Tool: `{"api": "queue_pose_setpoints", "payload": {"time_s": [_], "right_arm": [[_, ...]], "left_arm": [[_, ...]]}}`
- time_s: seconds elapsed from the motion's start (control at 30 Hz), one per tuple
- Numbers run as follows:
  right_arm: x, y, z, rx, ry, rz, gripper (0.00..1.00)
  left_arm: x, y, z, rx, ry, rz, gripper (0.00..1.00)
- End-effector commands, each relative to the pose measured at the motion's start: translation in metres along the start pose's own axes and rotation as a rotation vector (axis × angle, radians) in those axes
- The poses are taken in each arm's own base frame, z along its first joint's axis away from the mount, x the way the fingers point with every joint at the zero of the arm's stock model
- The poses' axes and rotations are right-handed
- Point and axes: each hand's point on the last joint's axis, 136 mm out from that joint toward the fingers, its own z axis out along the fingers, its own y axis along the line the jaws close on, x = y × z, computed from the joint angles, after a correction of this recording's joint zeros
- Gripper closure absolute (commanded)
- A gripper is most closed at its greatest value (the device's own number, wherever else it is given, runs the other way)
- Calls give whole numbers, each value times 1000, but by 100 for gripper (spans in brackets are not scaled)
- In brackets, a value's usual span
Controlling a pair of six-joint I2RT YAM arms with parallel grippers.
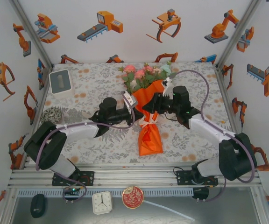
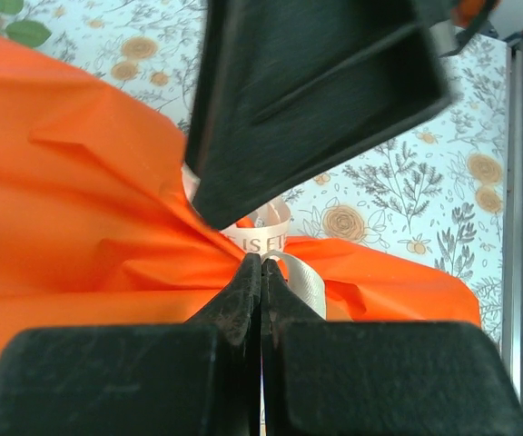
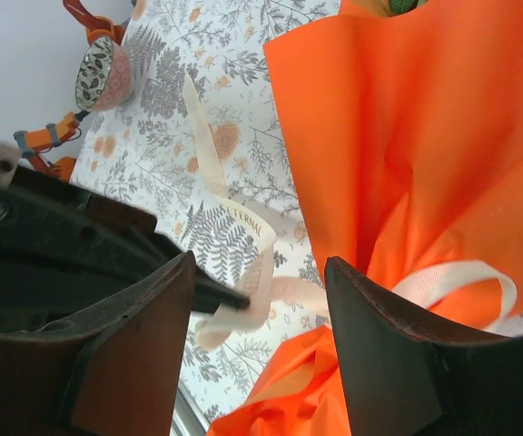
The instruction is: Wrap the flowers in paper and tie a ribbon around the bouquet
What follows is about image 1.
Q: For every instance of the patterned bowl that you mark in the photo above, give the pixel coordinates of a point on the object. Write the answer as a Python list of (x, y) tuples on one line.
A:
[(51, 115)]

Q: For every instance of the black control box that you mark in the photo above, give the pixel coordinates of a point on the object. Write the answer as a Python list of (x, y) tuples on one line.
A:
[(72, 191), (201, 194)]

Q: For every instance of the narrow aluminium frame rail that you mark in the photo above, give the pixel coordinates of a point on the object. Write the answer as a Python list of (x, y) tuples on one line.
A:
[(43, 98), (229, 102)]

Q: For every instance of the white floral print tablecloth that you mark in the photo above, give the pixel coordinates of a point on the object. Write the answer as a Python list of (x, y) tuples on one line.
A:
[(90, 144)]

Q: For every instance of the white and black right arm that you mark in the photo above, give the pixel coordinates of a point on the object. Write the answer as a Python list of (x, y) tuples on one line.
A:
[(209, 130)]

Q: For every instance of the black computer mouse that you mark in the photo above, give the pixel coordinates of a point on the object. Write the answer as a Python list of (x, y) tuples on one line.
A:
[(38, 206)]

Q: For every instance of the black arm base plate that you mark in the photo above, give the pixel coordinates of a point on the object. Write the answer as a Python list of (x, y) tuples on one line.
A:
[(89, 178), (183, 177)]

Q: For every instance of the orange wrapping paper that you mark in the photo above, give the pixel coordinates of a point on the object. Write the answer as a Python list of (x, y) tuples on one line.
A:
[(149, 140)]

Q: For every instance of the peach artificial flower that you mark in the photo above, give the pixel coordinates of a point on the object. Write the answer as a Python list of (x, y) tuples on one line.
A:
[(157, 70)]

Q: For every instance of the cream satin ribbon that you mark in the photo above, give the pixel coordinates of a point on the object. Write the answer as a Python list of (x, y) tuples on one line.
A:
[(148, 121)]

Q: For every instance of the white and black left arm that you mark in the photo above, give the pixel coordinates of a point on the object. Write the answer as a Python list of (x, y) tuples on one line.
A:
[(43, 144)]

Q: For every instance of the pale teal artificial flower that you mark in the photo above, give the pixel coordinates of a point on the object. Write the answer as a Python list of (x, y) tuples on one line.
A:
[(166, 68)]

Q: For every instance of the red round tin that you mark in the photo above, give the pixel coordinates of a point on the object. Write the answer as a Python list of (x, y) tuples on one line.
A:
[(132, 197)]

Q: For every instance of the clear plastic tube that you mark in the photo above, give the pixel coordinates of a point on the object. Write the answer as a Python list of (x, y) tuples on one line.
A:
[(169, 210)]

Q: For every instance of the white tissue box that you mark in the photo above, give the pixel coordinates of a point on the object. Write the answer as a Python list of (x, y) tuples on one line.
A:
[(55, 79)]

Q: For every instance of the pink artificial flower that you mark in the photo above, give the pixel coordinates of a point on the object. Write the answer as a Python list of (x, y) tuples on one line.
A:
[(130, 68), (139, 74), (148, 68)]

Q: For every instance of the wide aluminium frame rail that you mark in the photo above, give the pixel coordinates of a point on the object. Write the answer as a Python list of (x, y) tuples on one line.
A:
[(134, 177)]

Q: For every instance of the white square clock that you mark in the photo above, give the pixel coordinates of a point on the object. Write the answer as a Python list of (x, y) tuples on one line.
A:
[(101, 203)]

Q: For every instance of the aluminium frame post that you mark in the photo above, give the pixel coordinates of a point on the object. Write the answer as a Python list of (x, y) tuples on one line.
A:
[(238, 30), (31, 35)]

